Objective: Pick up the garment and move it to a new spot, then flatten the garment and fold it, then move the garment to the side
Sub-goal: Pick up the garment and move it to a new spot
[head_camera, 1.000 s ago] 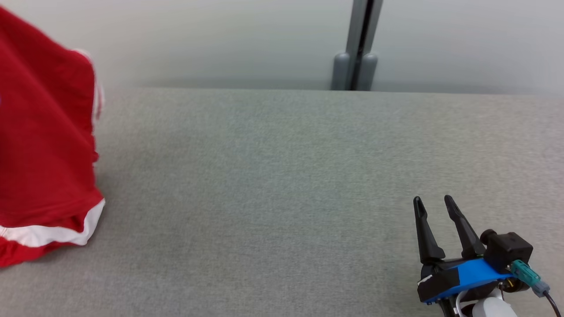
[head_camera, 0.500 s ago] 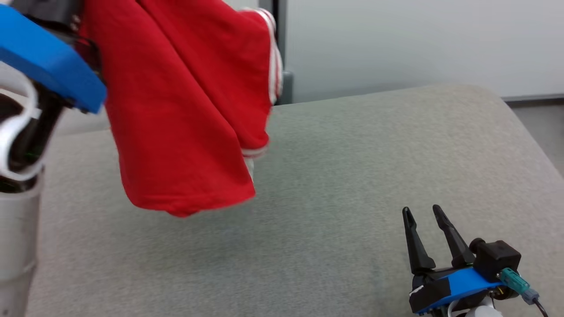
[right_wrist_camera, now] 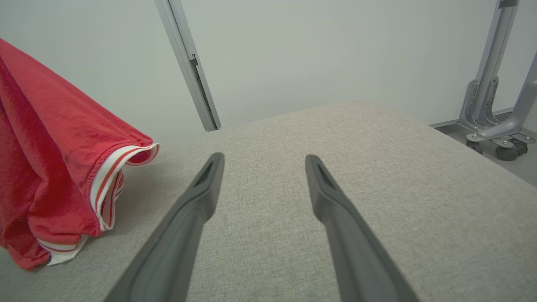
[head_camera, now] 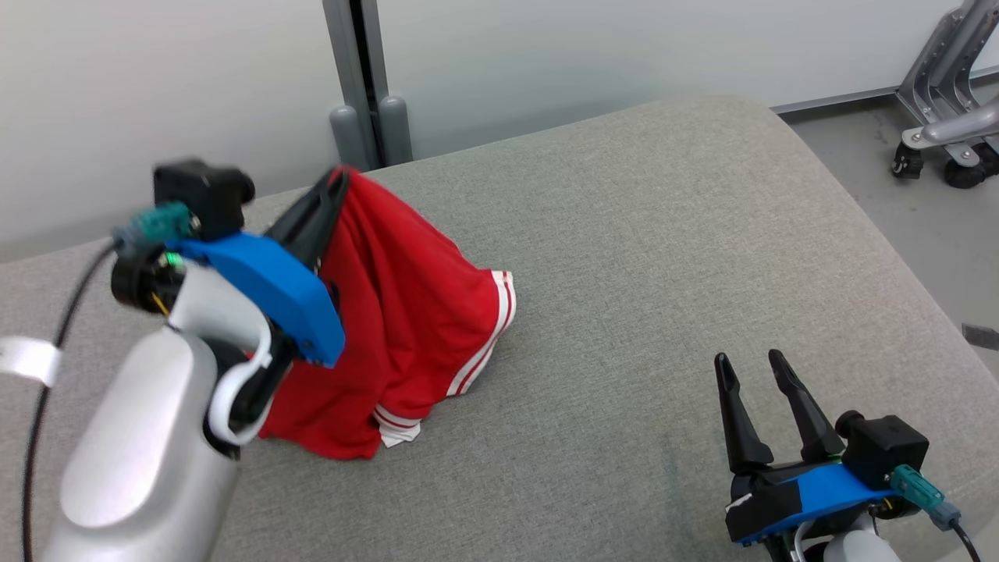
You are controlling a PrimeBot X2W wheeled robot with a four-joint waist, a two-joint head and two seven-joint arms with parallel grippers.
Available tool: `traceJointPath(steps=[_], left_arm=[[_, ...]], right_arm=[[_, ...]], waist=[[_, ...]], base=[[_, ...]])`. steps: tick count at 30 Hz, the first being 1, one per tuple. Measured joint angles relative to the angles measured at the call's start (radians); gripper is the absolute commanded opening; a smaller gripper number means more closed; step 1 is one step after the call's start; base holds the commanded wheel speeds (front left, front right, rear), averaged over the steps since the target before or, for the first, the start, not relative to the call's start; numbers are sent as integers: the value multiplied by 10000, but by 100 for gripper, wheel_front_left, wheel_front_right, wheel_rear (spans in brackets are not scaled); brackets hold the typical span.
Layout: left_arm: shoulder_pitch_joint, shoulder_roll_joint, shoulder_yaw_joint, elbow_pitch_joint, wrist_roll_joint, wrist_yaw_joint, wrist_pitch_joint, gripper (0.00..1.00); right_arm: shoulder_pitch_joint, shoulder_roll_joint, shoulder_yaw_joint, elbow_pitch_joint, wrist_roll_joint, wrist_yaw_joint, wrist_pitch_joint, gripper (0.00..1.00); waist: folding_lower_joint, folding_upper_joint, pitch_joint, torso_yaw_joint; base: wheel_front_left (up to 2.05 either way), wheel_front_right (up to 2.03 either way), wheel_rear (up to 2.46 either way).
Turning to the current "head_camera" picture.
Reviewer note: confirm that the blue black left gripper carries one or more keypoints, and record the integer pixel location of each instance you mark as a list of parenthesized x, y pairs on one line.
[(273, 289)]

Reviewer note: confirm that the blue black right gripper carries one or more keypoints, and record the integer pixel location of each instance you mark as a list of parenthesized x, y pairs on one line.
[(819, 492)]

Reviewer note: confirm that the red shirt white sleeves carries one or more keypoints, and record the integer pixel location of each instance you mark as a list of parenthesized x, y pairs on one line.
[(406, 312)]

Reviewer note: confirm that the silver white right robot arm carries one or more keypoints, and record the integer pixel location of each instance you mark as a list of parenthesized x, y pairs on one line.
[(858, 550)]

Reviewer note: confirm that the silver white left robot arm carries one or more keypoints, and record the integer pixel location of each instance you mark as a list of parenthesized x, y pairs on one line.
[(140, 445)]

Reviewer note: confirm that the dark grey flat floor piece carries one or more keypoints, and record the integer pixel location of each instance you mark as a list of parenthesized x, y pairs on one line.
[(982, 336)]

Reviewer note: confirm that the black caster wheel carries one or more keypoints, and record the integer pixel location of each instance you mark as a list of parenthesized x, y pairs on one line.
[(907, 162), (965, 170)]

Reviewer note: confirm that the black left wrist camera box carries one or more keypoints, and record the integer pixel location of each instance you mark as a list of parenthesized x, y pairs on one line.
[(203, 195)]

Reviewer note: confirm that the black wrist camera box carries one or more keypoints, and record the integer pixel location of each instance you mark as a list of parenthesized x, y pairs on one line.
[(886, 451), (203, 195)]

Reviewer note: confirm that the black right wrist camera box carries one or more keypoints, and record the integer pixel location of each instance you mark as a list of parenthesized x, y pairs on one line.
[(886, 451)]

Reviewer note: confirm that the teal left camera connector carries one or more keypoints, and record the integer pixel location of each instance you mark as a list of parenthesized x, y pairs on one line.
[(156, 225)]

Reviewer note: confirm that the teal camera connector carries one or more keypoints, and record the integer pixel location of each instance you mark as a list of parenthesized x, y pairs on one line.
[(921, 493), (156, 225)]

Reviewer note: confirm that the teal right camera connector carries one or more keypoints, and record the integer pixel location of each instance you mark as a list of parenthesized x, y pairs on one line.
[(921, 493)]

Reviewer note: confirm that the grey partition post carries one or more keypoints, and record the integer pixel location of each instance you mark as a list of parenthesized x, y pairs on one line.
[(355, 55)]

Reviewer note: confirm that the grey metal stand frame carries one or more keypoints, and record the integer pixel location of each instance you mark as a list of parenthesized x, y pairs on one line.
[(948, 86)]

